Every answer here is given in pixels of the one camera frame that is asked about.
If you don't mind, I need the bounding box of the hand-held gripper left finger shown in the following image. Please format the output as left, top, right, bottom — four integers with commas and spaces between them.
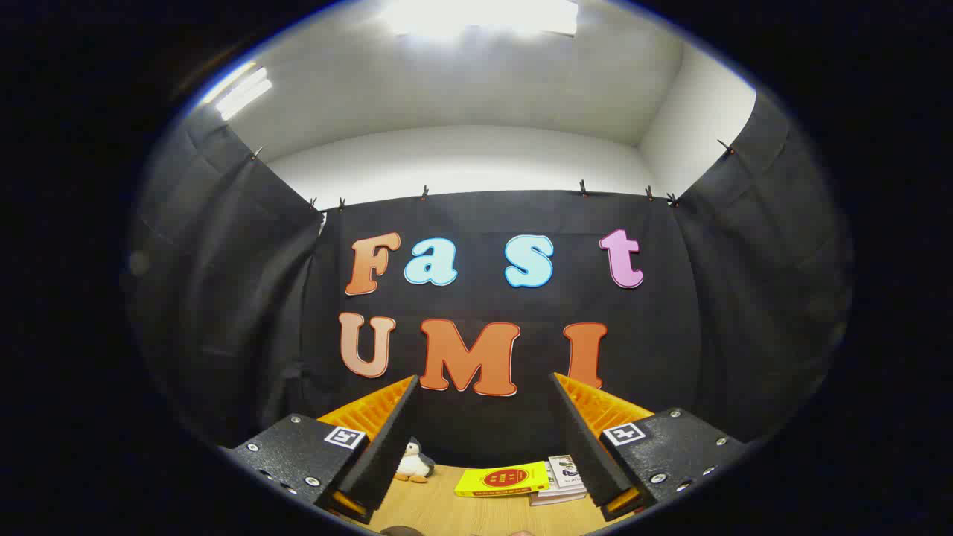
220, 374, 420, 526

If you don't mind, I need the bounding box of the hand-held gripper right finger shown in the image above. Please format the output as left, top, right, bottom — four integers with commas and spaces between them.
549, 372, 749, 522

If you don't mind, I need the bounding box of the penguin plush toy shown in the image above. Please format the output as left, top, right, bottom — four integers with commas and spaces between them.
395, 438, 436, 485

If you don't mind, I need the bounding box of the white illustrated book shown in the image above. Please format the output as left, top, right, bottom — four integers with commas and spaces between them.
547, 455, 589, 494

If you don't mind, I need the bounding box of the yellow book with red circle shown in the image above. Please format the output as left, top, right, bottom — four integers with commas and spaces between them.
454, 462, 552, 498

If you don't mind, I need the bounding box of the black backdrop cloth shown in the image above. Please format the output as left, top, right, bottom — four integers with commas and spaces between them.
123, 89, 853, 470

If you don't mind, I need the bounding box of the fluorescent tube light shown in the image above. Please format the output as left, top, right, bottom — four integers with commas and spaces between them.
205, 63, 274, 121

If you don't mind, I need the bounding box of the ceiling light panel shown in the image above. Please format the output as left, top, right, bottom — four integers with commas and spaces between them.
383, 0, 579, 38

